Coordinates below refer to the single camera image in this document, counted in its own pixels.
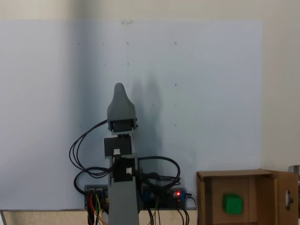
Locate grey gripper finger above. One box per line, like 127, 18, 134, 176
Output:
107, 82, 137, 113

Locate green dice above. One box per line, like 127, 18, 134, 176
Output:
222, 193, 245, 215

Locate circuit board with blue module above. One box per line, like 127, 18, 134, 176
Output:
140, 187, 188, 210

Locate brown cardboard box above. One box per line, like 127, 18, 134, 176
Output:
196, 168, 299, 225

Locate black gripper cable bundle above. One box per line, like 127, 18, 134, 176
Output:
68, 119, 111, 178

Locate circuit board with jumper wires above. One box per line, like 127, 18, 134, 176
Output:
84, 184, 109, 210

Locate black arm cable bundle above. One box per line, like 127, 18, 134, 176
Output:
138, 156, 181, 188

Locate yellow jumper wire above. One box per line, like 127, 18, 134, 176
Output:
152, 196, 161, 225
95, 194, 102, 215

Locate green jumper wire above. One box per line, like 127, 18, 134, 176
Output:
92, 195, 100, 225

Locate black power cable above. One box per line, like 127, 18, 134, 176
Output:
187, 193, 199, 225

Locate metal corner bracket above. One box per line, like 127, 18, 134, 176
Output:
288, 165, 300, 186

